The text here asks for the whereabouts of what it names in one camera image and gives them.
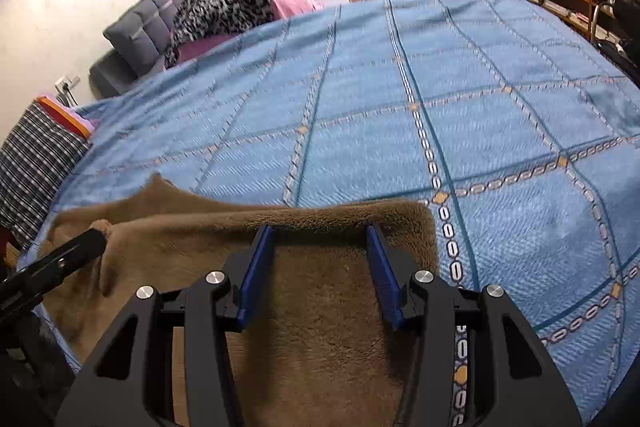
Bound grey padded headboard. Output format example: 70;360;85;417
90;0;211;100

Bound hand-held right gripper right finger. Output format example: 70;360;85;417
366;223;583;427

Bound blue patterned blanket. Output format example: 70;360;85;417
15;0;640;427

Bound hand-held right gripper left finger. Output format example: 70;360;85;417
55;225;275;427

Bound brown fleece pants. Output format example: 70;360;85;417
37;173;441;427

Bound dark plaid pillow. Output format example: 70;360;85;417
0;102;93;248

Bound leopard print blanket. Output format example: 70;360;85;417
164;0;296;68

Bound black chair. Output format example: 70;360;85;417
590;0;640;72

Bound orange and pink folded cloth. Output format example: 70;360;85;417
37;94;101;140

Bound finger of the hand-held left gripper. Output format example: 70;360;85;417
0;227;108;323

